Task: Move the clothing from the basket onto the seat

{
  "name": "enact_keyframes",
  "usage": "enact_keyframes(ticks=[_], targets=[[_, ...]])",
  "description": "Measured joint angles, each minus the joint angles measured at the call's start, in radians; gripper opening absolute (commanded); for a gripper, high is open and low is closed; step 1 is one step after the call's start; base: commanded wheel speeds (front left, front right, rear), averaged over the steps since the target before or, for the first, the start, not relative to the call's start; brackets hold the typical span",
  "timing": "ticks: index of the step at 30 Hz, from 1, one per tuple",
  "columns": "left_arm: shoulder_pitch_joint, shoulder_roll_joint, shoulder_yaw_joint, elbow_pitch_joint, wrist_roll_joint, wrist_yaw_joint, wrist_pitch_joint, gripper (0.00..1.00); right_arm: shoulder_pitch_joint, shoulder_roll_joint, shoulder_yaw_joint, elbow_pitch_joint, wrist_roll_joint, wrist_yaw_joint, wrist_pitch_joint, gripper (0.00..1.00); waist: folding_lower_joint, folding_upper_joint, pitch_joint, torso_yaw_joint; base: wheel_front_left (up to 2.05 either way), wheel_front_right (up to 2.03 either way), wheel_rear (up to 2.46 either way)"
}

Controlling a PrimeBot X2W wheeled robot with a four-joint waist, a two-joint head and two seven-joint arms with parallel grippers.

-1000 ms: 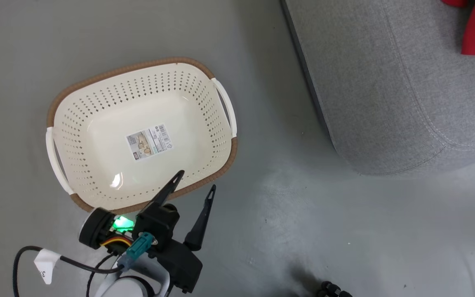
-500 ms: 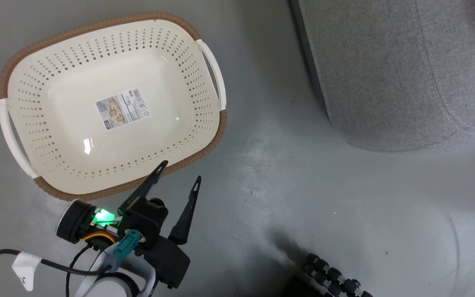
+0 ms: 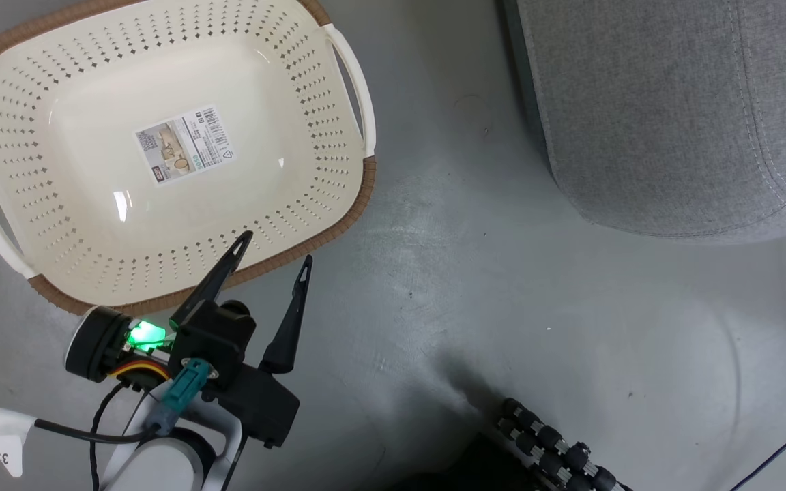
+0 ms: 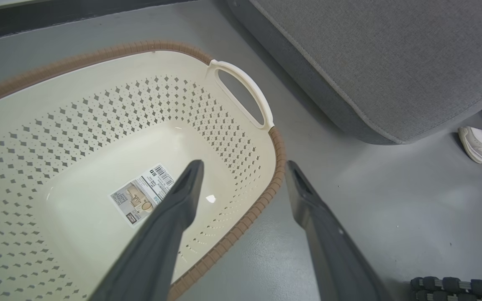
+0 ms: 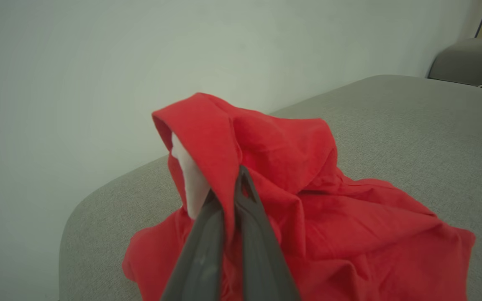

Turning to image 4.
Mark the cream perforated laundry basket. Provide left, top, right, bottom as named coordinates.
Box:
left=0, top=40, right=287, bottom=301

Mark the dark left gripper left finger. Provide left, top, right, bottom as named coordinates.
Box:
left=88, top=160, right=205, bottom=301

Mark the paper product label sticker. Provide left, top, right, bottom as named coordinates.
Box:
left=110, top=163, right=175, bottom=227

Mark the black baseboard strip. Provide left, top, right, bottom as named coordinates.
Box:
left=0, top=0, right=195, bottom=42

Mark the grey fabric sofa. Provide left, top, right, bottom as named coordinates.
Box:
left=224, top=0, right=482, bottom=145

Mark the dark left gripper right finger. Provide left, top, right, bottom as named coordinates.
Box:
left=285, top=161, right=392, bottom=301

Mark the black segmented cable chain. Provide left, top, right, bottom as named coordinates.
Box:
left=410, top=276, right=482, bottom=301

